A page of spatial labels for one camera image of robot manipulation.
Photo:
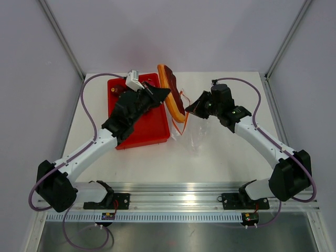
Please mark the left aluminium corner post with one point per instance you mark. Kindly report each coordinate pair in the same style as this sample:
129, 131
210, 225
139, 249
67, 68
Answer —
45, 7

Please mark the aluminium corner post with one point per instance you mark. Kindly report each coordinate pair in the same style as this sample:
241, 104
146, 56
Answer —
288, 37
45, 7

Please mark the red plastic tray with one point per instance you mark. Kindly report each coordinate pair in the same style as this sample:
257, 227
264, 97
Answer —
151, 128

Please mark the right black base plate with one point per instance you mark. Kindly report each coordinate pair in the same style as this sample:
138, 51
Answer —
232, 201

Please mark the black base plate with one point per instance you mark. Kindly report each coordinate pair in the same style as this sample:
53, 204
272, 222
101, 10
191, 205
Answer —
119, 201
232, 201

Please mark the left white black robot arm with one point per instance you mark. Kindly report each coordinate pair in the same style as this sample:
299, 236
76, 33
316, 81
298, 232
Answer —
55, 181

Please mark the aluminium mounting rail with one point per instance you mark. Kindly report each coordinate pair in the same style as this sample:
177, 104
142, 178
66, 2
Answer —
157, 197

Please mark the red apple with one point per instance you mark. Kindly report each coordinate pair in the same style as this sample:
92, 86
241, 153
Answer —
117, 90

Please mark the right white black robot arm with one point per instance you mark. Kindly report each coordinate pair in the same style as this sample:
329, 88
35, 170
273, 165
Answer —
291, 170

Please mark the right aluminium corner post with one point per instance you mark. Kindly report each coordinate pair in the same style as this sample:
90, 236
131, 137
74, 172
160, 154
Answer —
288, 37

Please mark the left small circuit board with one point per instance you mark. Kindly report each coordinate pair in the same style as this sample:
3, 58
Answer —
108, 216

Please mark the right small circuit board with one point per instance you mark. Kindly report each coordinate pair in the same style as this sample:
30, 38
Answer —
251, 217

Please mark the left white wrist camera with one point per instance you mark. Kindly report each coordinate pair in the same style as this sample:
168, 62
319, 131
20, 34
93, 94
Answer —
132, 80

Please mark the clear orange zip top bag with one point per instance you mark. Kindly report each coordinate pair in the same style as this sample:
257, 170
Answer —
191, 134

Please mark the white slotted cable duct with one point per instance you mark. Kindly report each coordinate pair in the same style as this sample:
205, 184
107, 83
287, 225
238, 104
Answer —
124, 217

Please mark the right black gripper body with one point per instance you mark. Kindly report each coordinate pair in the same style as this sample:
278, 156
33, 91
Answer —
212, 109

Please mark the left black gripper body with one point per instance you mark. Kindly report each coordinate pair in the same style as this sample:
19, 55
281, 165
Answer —
145, 101

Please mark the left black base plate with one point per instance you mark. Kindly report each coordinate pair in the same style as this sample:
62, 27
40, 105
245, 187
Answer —
119, 201

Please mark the small circuit board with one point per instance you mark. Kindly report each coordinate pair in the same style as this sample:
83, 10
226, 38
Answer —
108, 216
251, 217

